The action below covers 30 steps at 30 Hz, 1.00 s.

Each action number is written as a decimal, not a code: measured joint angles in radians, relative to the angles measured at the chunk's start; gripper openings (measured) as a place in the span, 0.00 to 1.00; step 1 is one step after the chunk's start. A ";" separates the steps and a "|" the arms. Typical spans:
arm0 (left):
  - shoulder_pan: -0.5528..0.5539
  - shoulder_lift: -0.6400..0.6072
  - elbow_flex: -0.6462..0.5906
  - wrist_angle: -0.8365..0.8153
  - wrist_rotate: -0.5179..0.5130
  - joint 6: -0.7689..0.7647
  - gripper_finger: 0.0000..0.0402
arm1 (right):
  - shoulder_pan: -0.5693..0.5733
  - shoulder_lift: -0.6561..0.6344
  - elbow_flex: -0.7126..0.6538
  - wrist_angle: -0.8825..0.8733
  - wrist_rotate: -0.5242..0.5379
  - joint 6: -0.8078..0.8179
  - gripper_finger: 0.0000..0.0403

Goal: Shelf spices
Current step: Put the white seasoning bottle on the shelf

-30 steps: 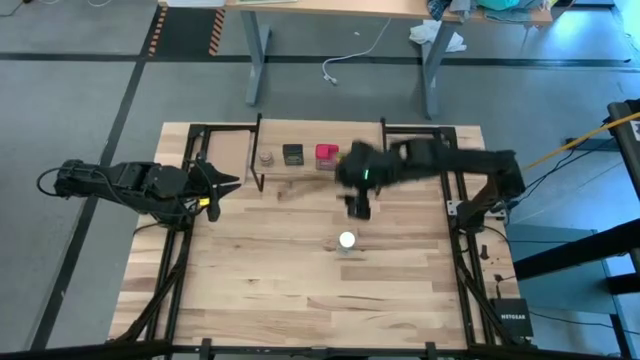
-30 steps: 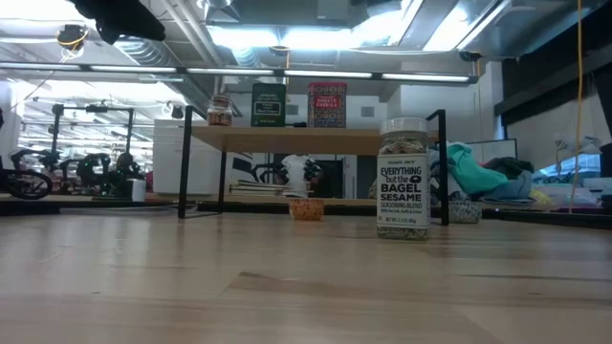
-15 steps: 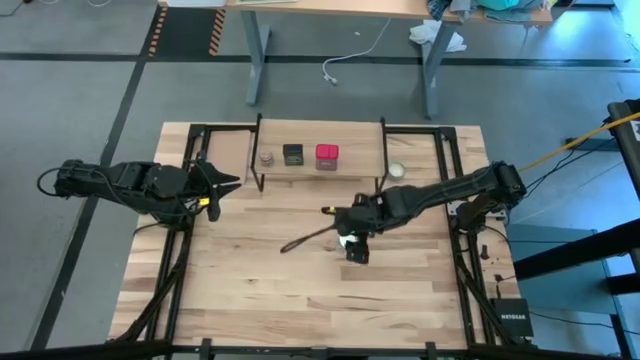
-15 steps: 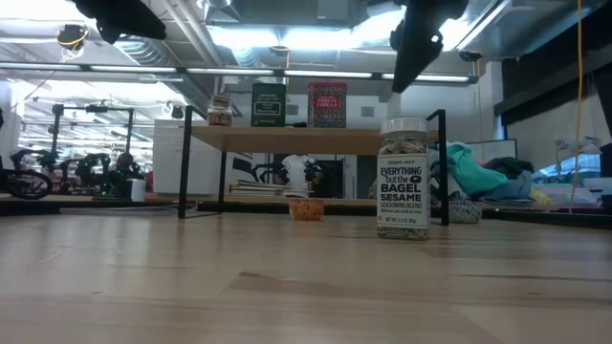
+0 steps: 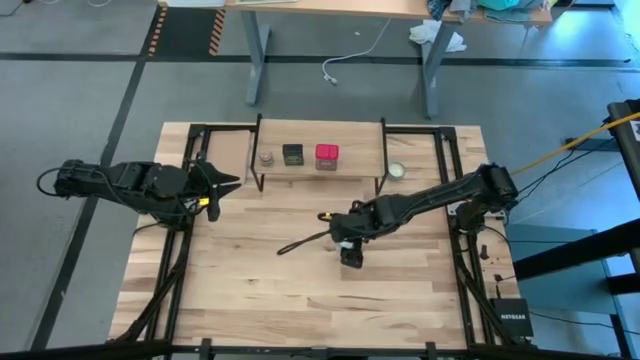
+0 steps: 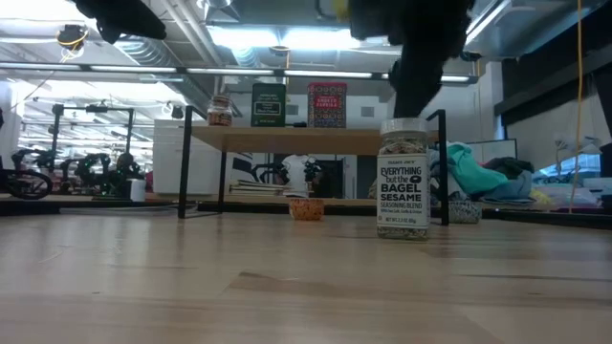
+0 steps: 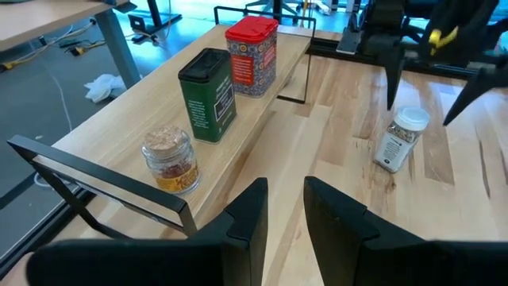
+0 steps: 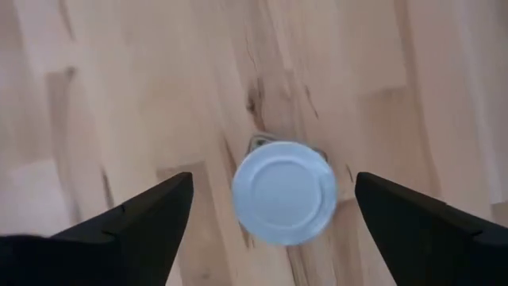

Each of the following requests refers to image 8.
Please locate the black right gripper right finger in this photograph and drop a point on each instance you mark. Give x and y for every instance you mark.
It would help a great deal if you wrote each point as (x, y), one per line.
(436, 246)

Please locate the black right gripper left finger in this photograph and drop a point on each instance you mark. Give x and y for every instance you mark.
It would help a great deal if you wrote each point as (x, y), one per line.
(131, 246)

